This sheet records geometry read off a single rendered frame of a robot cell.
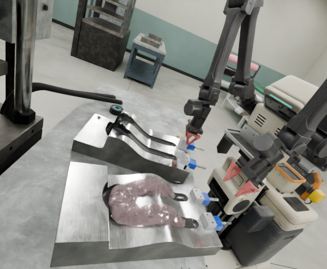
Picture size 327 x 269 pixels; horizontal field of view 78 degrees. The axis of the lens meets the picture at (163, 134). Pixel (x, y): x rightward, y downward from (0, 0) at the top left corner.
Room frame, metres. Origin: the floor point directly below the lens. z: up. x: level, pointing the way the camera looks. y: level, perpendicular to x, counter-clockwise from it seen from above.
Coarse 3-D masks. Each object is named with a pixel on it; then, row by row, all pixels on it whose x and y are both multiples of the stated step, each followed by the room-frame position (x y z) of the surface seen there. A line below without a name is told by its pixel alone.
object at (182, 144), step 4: (184, 136) 0.91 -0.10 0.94; (180, 140) 0.89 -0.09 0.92; (184, 140) 0.87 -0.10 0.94; (180, 144) 0.87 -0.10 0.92; (184, 144) 0.87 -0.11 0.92; (192, 144) 0.89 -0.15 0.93; (180, 148) 0.87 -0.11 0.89; (184, 148) 0.87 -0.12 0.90; (188, 148) 0.88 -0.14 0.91; (192, 148) 0.88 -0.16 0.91; (200, 148) 0.90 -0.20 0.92
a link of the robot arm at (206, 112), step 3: (204, 105) 0.88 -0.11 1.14; (207, 105) 0.90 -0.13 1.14; (204, 108) 0.87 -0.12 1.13; (207, 108) 0.88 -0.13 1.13; (210, 108) 0.89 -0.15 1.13; (204, 111) 0.87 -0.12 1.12; (207, 111) 0.87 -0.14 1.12; (201, 114) 0.87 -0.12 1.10; (204, 114) 0.87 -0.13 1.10; (207, 114) 0.88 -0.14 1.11; (198, 117) 0.88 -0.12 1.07; (204, 117) 0.87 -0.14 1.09
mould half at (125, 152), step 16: (128, 112) 0.91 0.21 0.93; (96, 128) 0.77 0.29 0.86; (128, 128) 0.77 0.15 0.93; (144, 128) 0.90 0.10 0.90; (80, 144) 0.64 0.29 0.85; (96, 144) 0.67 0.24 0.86; (112, 144) 0.66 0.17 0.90; (128, 144) 0.67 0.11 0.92; (144, 144) 0.77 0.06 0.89; (160, 144) 0.84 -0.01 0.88; (176, 144) 0.90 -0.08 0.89; (112, 160) 0.67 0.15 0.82; (128, 160) 0.68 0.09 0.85; (144, 160) 0.69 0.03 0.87; (160, 160) 0.72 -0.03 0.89; (176, 160) 0.76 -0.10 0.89; (160, 176) 0.70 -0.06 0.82; (176, 176) 0.71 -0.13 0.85
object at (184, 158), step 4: (180, 156) 0.80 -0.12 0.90; (184, 156) 0.78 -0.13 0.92; (188, 156) 0.79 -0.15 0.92; (180, 160) 0.77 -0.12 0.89; (184, 160) 0.76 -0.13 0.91; (188, 160) 0.76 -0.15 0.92; (192, 160) 0.80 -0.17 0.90; (188, 164) 0.77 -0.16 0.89; (192, 164) 0.77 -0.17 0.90; (196, 164) 0.78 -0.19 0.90; (192, 168) 0.77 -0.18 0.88; (204, 168) 0.80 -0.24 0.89
